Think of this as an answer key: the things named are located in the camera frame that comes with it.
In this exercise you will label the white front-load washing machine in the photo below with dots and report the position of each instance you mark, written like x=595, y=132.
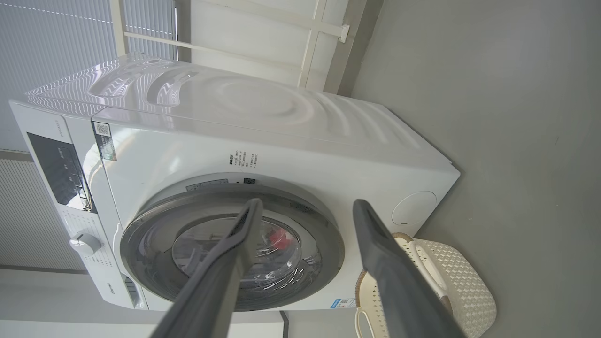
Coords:
x=281, y=141

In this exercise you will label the black round washer door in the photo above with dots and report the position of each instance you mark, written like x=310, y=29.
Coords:
x=141, y=249

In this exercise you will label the white window frame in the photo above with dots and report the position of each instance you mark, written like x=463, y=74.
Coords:
x=310, y=47

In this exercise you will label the cream perforated laundry basket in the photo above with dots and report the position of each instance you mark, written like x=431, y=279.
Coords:
x=465, y=291

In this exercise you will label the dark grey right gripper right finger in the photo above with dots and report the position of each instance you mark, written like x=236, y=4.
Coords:
x=399, y=291

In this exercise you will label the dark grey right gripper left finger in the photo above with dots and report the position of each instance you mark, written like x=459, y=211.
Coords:
x=211, y=291

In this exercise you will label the red and white garment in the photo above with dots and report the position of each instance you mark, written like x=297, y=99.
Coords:
x=281, y=239

